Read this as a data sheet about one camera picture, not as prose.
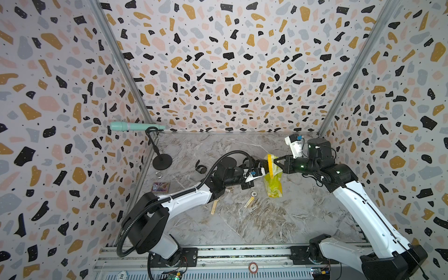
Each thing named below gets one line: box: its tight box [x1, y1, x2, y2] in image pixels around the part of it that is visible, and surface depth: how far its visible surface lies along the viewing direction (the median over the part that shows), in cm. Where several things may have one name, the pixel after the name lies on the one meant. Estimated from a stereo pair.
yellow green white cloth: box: [263, 154, 283, 199], surface depth 75 cm
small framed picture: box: [151, 182, 171, 194], surface depth 95 cm
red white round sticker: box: [248, 262, 259, 275], surface depth 73 cm
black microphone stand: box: [145, 126, 173, 171], surface depth 105 cm
